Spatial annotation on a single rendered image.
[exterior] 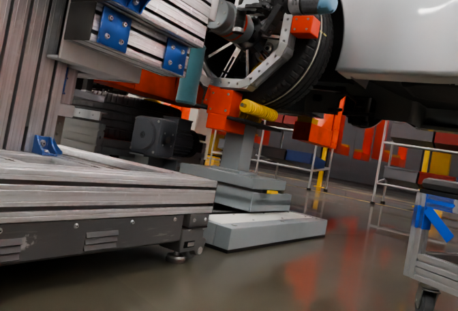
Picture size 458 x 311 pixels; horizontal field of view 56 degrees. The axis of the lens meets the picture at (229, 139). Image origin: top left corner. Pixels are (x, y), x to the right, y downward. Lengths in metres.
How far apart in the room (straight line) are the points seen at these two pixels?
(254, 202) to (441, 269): 0.86
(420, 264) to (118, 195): 0.71
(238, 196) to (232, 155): 0.25
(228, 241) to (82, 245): 0.60
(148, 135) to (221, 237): 0.74
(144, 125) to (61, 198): 1.20
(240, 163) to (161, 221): 0.95
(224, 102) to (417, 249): 1.01
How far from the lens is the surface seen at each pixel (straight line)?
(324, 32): 1.95
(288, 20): 1.80
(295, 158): 5.82
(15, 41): 1.11
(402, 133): 5.44
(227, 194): 1.82
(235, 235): 1.41
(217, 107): 1.85
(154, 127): 1.97
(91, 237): 0.91
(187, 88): 1.83
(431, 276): 1.14
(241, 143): 1.95
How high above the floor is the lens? 0.32
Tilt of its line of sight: 1 degrees up
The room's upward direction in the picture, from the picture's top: 10 degrees clockwise
